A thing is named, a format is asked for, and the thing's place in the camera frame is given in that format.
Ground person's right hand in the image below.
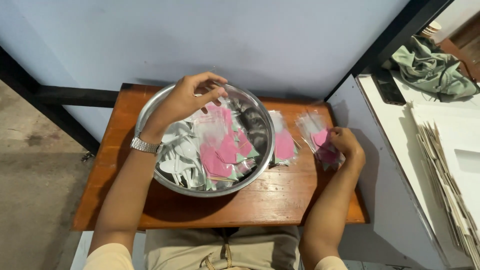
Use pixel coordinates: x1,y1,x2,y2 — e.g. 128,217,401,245
328,126,367,172

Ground person's left hand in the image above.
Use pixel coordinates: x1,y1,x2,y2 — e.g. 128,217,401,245
143,72,229,145

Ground clear packet with pink paper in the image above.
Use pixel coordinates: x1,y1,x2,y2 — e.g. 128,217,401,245
193,88,235,142
268,110,301,168
295,112,346,172

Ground pile of white plastic spoons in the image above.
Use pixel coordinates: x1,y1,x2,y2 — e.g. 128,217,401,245
157,121,206,189

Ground silver metal wristwatch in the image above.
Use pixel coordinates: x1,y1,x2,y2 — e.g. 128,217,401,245
130,131,164,155

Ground pile of clear napkin packets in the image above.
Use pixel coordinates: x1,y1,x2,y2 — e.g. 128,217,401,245
195,105,260,191

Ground black phone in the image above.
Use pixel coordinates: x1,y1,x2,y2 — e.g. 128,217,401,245
370,68,408,106

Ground large steel bowl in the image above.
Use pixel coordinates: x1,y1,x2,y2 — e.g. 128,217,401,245
134,82,277,198

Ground small brown wooden table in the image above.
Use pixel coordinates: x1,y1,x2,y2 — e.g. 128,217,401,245
71,83,370,232

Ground stack of flat white cartons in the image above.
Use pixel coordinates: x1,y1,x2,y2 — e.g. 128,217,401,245
410,100,480,269

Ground crumpled green cloth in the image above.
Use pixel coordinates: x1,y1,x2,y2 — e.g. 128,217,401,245
390,35,480,103

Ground stack of paper cups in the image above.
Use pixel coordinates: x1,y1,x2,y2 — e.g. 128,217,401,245
420,20,443,38

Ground beige trousers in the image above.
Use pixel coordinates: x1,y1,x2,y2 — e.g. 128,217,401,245
144,226,301,270

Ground brown wooden furniture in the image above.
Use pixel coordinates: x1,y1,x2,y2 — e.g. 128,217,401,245
437,13,480,81

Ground black metal frame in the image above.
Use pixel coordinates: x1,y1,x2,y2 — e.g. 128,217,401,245
0,46,120,155
324,0,455,103

